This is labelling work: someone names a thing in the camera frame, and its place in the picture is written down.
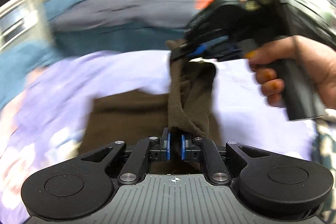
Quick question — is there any person right hand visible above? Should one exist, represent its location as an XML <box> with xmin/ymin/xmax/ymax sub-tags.
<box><xmin>245</xmin><ymin>36</ymin><xmax>335</xmax><ymax>109</ymax></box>

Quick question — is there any folded clothes pile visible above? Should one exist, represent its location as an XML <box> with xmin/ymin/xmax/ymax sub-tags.
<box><xmin>316</xmin><ymin>119</ymin><xmax>335</xmax><ymax>223</ymax></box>

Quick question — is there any purple floral bed sheet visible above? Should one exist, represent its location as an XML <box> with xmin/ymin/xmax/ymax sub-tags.
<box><xmin>1</xmin><ymin>51</ymin><xmax>315</xmax><ymax>223</ymax></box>

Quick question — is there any grey pillow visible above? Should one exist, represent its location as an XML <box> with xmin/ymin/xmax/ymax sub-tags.
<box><xmin>44</xmin><ymin>0</ymin><xmax>197</xmax><ymax>56</ymax></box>

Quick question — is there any dark brown sweater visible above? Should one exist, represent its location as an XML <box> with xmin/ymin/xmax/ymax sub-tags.
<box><xmin>78</xmin><ymin>59</ymin><xmax>222</xmax><ymax>154</ymax></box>

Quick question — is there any teal blanket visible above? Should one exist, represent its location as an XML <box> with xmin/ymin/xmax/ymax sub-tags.
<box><xmin>1</xmin><ymin>0</ymin><xmax>86</xmax><ymax>109</ymax></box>

